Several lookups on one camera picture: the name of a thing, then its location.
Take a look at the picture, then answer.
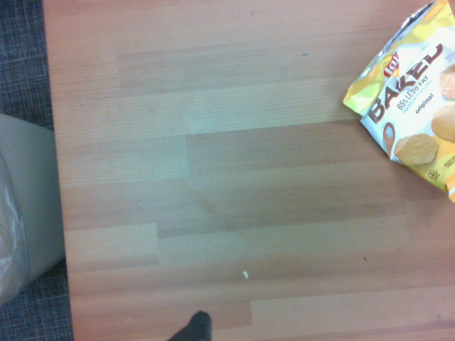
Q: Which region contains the yellow white baked chip bag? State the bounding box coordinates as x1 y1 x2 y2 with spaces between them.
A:
342 0 455 203

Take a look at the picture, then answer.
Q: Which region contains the grey plastic trash bin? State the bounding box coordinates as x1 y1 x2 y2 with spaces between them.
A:
0 113 65 306

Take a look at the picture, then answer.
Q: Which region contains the clear plastic bin liner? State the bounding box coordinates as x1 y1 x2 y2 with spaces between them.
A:
0 153 29 305

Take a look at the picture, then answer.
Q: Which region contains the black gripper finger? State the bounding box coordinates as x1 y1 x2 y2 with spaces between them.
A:
168 310 213 341

